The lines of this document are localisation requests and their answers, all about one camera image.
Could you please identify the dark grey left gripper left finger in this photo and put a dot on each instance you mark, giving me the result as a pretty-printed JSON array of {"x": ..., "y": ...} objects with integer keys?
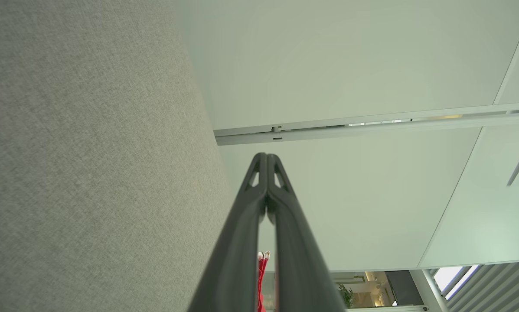
[{"x": 237, "y": 260}]

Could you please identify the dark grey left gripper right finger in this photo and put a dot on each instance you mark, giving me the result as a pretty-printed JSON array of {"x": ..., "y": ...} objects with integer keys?
[{"x": 298, "y": 268}]

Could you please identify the red Bulls jersey white sleeves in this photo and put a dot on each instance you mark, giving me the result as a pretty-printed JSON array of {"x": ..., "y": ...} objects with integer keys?
[{"x": 261, "y": 281}]

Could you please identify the green potted plant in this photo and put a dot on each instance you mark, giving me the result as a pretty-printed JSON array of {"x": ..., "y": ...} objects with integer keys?
[{"x": 347, "y": 297}]

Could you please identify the glass window panel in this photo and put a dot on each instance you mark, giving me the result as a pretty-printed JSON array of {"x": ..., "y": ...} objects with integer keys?
[{"x": 372, "y": 294}]

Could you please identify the dark flat screen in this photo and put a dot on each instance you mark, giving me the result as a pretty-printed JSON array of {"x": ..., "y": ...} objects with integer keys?
[{"x": 404, "y": 288}]

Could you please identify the white window post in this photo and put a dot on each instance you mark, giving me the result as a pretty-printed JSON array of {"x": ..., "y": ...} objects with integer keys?
[{"x": 428, "y": 290}]

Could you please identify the grey metal partition post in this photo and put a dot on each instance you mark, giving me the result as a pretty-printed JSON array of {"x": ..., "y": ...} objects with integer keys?
[{"x": 328, "y": 130}]

